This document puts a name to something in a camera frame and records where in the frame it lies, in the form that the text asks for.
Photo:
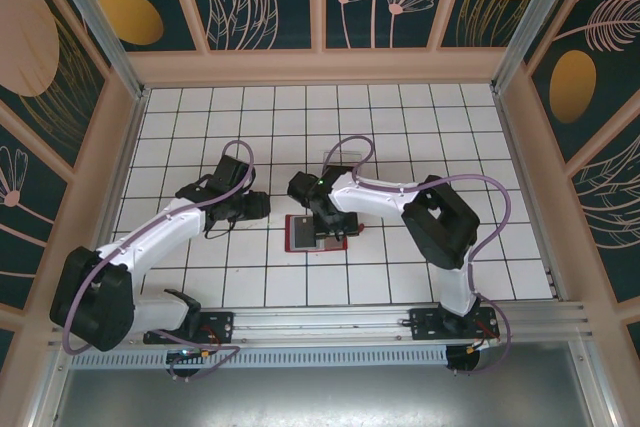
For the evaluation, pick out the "red leather card holder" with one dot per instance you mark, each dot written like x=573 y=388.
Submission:
x=332 y=246

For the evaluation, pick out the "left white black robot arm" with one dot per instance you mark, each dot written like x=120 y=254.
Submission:
x=165 y=227

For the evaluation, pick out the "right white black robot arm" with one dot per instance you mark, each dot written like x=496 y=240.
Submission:
x=375 y=197

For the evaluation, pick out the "clear acrylic tray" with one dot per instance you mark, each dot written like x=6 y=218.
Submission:
x=340 y=159

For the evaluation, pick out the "small lit circuit board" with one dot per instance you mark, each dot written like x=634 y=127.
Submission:
x=187 y=353

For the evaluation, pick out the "grey metal sheet panel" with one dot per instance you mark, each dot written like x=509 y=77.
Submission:
x=325 y=397

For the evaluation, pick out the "aluminium mounting rail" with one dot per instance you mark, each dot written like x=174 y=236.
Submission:
x=320 y=322

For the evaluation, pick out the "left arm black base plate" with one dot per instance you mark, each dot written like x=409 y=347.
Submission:
x=222 y=327

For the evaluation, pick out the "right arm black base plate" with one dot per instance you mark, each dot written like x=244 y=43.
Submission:
x=425 y=327

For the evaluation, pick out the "aluminium frame post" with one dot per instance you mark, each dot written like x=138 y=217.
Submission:
x=520 y=42
x=107 y=42

